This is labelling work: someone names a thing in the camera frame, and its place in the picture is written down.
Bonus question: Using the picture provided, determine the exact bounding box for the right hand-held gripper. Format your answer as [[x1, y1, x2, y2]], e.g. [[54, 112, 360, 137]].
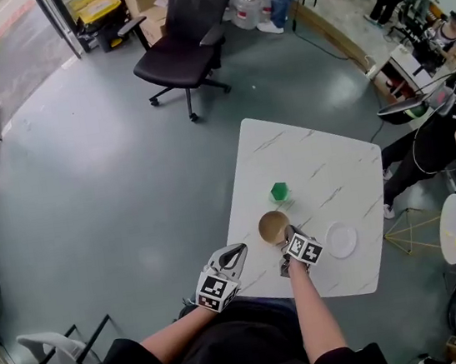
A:
[[273, 221, 328, 281]]

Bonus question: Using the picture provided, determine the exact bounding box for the white plate dish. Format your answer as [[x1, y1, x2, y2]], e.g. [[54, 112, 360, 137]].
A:
[[323, 218, 361, 262]]

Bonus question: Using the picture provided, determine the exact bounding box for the person's left forearm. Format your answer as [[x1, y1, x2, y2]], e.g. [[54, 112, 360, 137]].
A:
[[135, 299, 223, 364]]

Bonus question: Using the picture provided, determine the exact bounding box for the yellow wire frame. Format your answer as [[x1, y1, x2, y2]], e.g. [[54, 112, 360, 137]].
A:
[[380, 203, 450, 260]]

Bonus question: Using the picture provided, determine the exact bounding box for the yellow and black storage bin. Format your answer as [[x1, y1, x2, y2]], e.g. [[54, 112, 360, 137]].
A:
[[72, 0, 129, 57]]

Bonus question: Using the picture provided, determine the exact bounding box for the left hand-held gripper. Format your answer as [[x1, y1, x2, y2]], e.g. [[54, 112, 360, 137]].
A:
[[188, 242, 258, 317]]

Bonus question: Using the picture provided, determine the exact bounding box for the green cup dish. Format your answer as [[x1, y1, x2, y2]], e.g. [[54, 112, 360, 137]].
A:
[[268, 179, 293, 206]]

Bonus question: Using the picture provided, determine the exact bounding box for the round white side table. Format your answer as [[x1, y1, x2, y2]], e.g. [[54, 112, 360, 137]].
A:
[[433, 192, 456, 267]]

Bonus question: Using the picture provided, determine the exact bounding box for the black pan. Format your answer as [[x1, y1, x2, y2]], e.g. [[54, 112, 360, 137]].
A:
[[374, 92, 431, 128]]

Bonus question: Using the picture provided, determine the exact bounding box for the black floor cable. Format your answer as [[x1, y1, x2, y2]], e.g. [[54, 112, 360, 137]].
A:
[[288, 0, 368, 70]]

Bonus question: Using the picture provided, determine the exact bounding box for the white chair with black frame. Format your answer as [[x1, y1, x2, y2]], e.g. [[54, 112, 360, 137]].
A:
[[13, 313, 119, 364]]

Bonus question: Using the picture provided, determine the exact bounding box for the person's right forearm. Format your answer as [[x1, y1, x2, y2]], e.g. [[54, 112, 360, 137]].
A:
[[285, 254, 352, 364]]

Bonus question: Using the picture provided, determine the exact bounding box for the black office chair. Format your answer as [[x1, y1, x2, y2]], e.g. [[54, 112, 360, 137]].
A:
[[113, 0, 260, 132]]

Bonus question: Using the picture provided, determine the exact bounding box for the brown bowl dish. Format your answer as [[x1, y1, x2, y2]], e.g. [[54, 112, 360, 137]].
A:
[[255, 208, 294, 250]]

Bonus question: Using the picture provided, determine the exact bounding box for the person's black shirt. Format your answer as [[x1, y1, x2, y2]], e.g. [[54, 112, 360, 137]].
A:
[[57, 276, 394, 364]]

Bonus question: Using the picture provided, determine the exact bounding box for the clear water jug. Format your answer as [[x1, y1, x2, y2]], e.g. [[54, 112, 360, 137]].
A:
[[227, 0, 276, 33]]

